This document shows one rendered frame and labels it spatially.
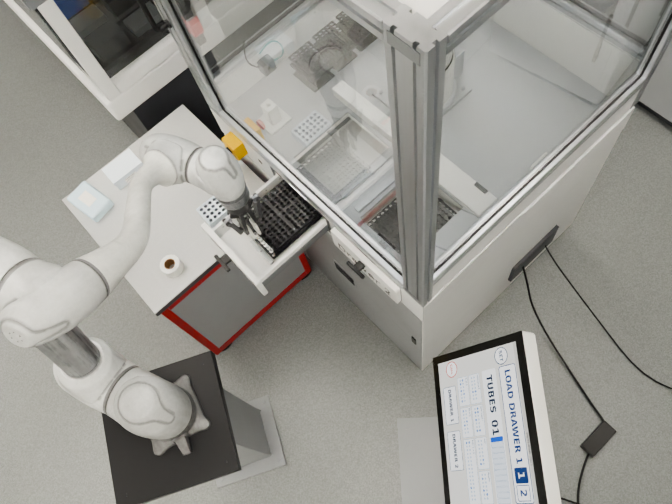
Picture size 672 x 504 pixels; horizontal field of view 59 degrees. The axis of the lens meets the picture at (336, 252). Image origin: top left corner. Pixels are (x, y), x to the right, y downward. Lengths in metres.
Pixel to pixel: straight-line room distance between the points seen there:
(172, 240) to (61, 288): 0.99
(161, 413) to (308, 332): 1.16
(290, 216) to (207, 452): 0.76
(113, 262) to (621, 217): 2.31
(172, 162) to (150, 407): 0.64
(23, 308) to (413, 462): 1.75
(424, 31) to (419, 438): 1.98
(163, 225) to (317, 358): 0.93
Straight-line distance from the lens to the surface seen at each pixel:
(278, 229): 1.91
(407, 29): 0.81
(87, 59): 2.26
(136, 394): 1.70
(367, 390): 2.63
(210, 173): 1.51
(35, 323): 1.21
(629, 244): 2.96
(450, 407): 1.60
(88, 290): 1.25
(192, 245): 2.14
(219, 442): 1.89
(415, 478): 2.55
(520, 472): 1.45
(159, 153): 1.59
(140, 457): 1.97
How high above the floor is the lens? 2.59
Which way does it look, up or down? 66 degrees down
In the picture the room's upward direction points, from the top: 18 degrees counter-clockwise
